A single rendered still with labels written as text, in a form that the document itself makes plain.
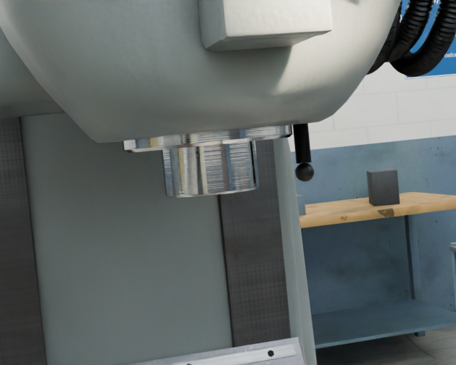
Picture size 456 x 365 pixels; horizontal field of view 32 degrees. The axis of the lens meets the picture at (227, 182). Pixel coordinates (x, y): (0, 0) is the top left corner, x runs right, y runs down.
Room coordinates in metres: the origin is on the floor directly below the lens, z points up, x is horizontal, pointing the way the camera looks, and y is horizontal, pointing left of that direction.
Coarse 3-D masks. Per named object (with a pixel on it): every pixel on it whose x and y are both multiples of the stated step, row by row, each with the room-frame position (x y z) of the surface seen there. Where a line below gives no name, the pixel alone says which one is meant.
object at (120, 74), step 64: (0, 0) 0.35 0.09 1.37; (64, 0) 0.32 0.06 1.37; (128, 0) 0.31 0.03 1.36; (192, 0) 0.32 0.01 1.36; (384, 0) 0.35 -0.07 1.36; (64, 64) 0.33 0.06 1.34; (128, 64) 0.32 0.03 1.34; (192, 64) 0.32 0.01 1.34; (256, 64) 0.32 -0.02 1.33; (320, 64) 0.33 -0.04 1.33; (128, 128) 0.34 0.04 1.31; (192, 128) 0.34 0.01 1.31
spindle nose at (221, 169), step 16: (224, 144) 0.39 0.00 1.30; (240, 144) 0.39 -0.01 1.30; (176, 160) 0.39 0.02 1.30; (192, 160) 0.38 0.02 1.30; (208, 160) 0.38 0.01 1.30; (224, 160) 0.38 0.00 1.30; (240, 160) 0.39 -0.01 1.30; (256, 160) 0.40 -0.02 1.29; (176, 176) 0.39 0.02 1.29; (192, 176) 0.39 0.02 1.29; (208, 176) 0.38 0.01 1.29; (224, 176) 0.38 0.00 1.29; (240, 176) 0.39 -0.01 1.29; (256, 176) 0.40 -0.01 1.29; (176, 192) 0.39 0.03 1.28; (192, 192) 0.39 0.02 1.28; (208, 192) 0.38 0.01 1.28; (224, 192) 0.38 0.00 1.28
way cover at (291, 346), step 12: (228, 348) 0.78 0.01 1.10; (240, 348) 0.78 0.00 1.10; (252, 348) 0.79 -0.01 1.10; (264, 348) 0.79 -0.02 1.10; (276, 348) 0.79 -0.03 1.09; (288, 348) 0.79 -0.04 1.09; (300, 348) 0.80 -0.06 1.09; (156, 360) 0.77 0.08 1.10; (168, 360) 0.77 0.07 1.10; (180, 360) 0.77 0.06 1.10; (192, 360) 0.77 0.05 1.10; (204, 360) 0.77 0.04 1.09; (216, 360) 0.77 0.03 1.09; (228, 360) 0.78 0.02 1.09; (240, 360) 0.78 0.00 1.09; (252, 360) 0.78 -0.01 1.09; (264, 360) 0.78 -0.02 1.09; (276, 360) 0.79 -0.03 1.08; (288, 360) 0.79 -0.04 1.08; (300, 360) 0.79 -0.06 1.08
